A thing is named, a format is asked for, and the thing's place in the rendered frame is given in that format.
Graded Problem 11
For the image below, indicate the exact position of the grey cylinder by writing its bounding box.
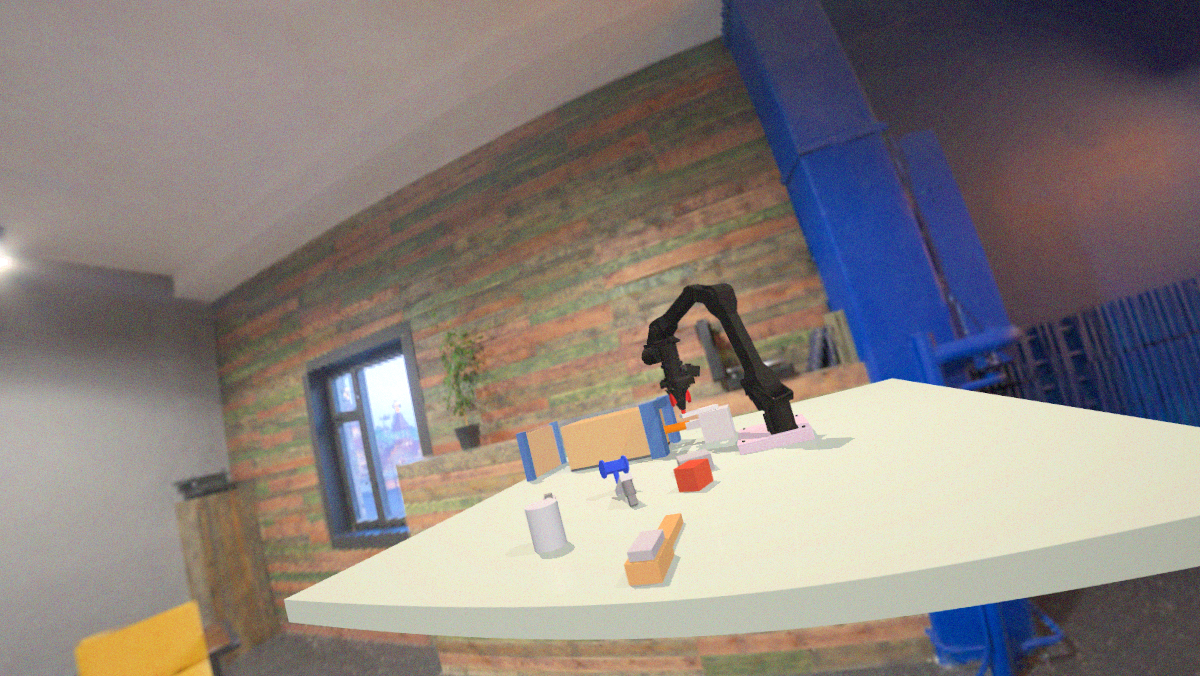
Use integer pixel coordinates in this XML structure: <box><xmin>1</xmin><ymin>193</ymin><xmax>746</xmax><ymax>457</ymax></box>
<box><xmin>524</xmin><ymin>499</ymin><xmax>568</xmax><ymax>554</ymax></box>

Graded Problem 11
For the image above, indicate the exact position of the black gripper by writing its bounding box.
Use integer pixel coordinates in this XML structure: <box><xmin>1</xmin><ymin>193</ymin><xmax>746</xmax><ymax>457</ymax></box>
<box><xmin>660</xmin><ymin>358</ymin><xmax>695</xmax><ymax>409</ymax></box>

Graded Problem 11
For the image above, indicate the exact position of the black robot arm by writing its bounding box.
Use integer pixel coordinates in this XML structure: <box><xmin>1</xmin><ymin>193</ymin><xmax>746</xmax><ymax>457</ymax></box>
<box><xmin>642</xmin><ymin>283</ymin><xmax>798</xmax><ymax>433</ymax></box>

